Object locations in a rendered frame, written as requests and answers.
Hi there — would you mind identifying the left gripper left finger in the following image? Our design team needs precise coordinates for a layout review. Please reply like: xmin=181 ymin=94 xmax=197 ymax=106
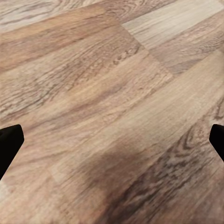
xmin=0 ymin=124 xmax=24 ymax=180

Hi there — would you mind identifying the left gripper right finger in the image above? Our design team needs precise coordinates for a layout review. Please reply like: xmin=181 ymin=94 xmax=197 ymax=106
xmin=209 ymin=124 xmax=224 ymax=161

